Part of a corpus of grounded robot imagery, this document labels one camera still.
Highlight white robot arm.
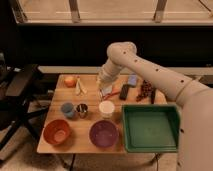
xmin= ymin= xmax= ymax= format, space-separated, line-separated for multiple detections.
xmin=98 ymin=42 xmax=213 ymax=171

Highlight purple bowl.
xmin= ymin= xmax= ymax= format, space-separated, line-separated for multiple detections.
xmin=89 ymin=120 xmax=119 ymax=148

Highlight orange bowl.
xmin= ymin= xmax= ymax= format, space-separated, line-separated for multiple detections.
xmin=43 ymin=119 xmax=71 ymax=146

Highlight blue cloth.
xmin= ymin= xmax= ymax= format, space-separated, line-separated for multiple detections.
xmin=101 ymin=85 xmax=113 ymax=97

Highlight orange carrot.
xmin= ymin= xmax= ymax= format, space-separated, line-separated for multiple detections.
xmin=103 ymin=90 xmax=120 ymax=100

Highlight white cup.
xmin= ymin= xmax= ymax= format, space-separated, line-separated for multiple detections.
xmin=99 ymin=101 xmax=115 ymax=118

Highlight black rectangular block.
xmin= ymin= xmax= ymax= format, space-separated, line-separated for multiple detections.
xmin=119 ymin=84 xmax=130 ymax=100

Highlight peeled banana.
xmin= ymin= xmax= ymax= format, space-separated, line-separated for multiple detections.
xmin=75 ymin=78 xmax=87 ymax=95

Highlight blue sponge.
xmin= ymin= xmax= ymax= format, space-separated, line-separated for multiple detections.
xmin=127 ymin=74 xmax=137 ymax=87

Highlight orange apple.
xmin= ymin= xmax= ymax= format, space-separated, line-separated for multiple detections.
xmin=64 ymin=76 xmax=77 ymax=88

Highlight blue cup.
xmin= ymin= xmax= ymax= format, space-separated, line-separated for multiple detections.
xmin=61 ymin=103 xmax=75 ymax=118

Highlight dark red grapes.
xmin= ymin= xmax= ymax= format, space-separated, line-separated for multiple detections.
xmin=136 ymin=80 xmax=156 ymax=102

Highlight black marker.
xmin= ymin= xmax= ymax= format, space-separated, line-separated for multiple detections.
xmin=151 ymin=89 xmax=156 ymax=104

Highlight green plastic tray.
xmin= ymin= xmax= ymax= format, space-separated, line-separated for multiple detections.
xmin=122 ymin=105 xmax=180 ymax=153

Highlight black chair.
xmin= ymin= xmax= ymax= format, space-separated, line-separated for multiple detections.
xmin=0 ymin=52 xmax=48 ymax=151

